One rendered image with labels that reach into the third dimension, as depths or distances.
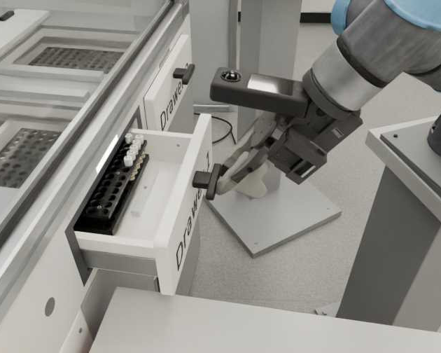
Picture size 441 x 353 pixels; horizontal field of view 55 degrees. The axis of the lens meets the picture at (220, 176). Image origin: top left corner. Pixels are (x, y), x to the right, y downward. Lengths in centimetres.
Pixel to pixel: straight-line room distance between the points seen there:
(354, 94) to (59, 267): 39
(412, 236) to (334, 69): 65
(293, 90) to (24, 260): 35
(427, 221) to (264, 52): 77
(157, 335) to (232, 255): 108
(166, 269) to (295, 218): 129
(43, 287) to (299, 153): 33
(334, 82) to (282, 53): 105
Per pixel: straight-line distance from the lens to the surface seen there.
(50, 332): 57
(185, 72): 89
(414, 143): 99
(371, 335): 67
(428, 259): 107
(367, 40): 47
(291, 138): 52
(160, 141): 74
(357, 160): 221
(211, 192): 59
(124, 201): 65
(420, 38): 47
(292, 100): 50
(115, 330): 65
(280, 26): 147
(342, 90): 48
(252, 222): 176
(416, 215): 103
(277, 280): 163
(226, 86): 50
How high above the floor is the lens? 131
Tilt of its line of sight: 41 degrees down
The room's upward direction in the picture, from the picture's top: straight up
